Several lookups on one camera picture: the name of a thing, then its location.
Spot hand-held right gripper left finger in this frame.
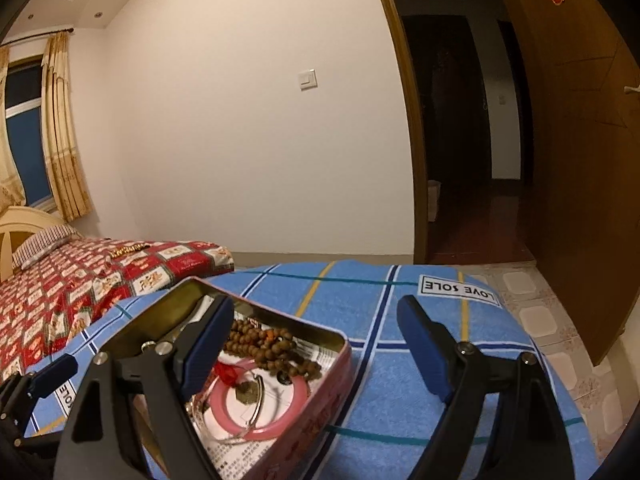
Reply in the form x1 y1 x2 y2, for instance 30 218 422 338
52 296 235 480

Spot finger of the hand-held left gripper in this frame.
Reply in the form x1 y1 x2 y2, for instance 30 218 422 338
27 354 78 400

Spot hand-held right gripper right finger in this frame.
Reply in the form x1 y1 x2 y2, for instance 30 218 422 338
397 296 576 480

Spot brown wooden bead bracelet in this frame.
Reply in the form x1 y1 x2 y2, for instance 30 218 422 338
222 317 322 380

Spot silver bangle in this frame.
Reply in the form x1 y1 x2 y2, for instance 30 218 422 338
187 375 267 444

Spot pink bangle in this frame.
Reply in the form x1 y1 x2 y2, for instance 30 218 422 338
209 357 304 434

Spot pink tin box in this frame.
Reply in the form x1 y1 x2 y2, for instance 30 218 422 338
97 276 351 480

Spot blue plaid cloth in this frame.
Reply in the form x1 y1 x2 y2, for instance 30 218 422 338
22 260 596 480

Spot red patterned bedsheet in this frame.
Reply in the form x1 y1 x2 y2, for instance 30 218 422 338
0 239 235 381

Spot printed paper sheet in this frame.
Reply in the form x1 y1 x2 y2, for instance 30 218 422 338
185 305 343 468

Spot striped pillow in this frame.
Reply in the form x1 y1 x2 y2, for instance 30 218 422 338
11 224 82 268

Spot cream wooden headboard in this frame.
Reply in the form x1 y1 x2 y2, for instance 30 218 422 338
0 206 63 283

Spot brown wooden door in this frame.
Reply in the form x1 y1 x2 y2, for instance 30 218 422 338
487 0 640 368

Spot window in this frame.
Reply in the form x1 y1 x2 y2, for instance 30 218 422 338
5 57 57 211

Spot dark curtain rod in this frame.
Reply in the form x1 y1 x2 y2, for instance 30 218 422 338
0 28 76 47

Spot bead string on bed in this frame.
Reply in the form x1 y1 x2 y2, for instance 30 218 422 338
110 243 151 259

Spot brown door frame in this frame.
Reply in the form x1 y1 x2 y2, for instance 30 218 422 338
367 0 432 264

